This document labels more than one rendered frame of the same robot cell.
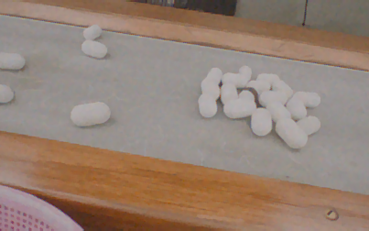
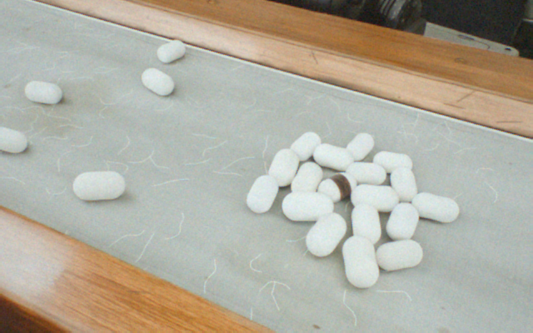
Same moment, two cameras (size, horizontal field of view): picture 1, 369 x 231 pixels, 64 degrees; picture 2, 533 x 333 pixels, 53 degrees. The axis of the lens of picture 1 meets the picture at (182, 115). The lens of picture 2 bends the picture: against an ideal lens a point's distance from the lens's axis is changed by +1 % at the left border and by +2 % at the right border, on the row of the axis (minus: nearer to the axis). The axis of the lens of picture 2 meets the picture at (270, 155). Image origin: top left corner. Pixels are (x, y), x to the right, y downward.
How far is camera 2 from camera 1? 17 cm
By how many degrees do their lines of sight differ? 18
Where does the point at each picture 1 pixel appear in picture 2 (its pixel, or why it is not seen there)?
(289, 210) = not seen: outside the picture
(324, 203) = not seen: outside the picture
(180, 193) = (127, 319)
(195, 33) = (323, 62)
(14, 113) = (20, 168)
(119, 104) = (151, 172)
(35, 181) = not seen: outside the picture
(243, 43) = (396, 86)
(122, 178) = (73, 283)
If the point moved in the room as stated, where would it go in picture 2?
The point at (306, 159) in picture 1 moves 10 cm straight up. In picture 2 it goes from (366, 308) to (393, 192)
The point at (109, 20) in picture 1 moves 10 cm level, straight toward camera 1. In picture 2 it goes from (203, 32) to (181, 74)
